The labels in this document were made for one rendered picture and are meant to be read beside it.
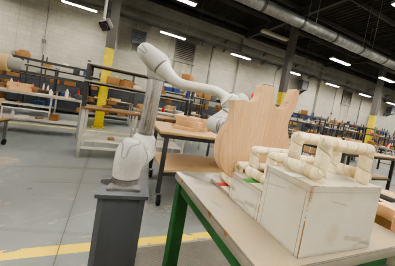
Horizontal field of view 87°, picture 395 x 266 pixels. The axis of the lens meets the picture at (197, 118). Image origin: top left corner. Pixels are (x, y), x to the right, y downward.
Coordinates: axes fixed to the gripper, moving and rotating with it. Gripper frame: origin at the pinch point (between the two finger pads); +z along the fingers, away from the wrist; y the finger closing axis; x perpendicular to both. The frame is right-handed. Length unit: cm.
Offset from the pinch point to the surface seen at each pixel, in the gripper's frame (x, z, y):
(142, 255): -114, -82, 18
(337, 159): -0.2, 32.0, -7.4
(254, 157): -5.7, 15.8, 9.7
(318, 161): 0.3, 39.2, 10.1
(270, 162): -4.8, 23.8, 9.9
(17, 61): 10, 25, 74
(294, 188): -7.2, 37.2, 13.7
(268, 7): 309, -410, -292
